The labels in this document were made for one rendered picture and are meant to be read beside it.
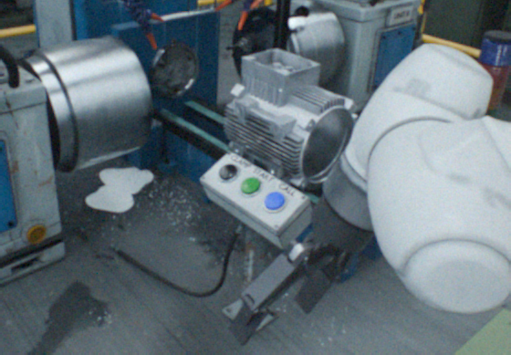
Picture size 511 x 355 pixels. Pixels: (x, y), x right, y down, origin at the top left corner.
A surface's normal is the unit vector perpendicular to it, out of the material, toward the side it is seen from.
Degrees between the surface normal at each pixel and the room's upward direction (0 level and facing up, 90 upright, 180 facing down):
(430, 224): 47
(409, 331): 0
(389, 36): 90
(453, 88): 60
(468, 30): 90
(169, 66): 90
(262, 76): 90
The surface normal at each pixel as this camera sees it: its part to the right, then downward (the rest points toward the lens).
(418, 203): -0.70, -0.54
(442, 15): -0.77, 0.25
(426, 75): -0.52, -0.33
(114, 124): 0.66, 0.33
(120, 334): 0.04, -0.90
